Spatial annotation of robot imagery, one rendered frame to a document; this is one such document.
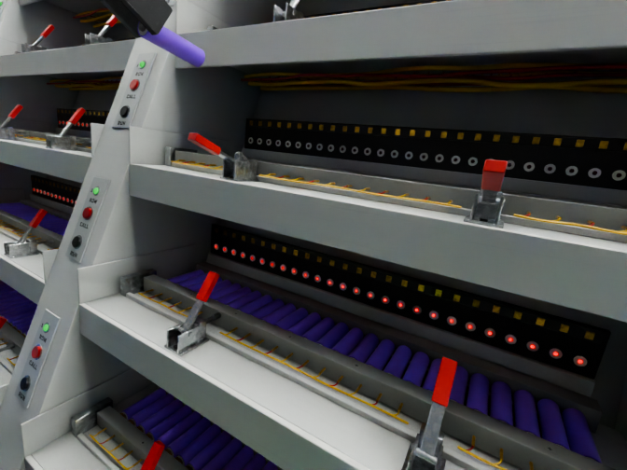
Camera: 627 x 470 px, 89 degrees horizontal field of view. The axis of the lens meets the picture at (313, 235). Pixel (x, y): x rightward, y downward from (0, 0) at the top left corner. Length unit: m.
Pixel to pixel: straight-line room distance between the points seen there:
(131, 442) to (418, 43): 0.58
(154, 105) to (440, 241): 0.43
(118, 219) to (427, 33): 0.44
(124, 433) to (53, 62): 0.70
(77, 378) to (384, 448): 0.43
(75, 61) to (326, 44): 0.54
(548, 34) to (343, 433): 0.37
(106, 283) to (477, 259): 0.47
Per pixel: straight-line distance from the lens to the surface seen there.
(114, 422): 0.59
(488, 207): 0.31
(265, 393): 0.35
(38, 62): 0.96
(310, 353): 0.37
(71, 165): 0.67
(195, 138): 0.35
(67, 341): 0.56
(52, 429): 0.62
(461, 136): 0.47
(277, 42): 0.45
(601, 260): 0.28
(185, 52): 0.39
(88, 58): 0.78
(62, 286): 0.58
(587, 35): 0.36
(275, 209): 0.34
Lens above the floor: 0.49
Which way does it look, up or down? 5 degrees up
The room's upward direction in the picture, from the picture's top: 16 degrees clockwise
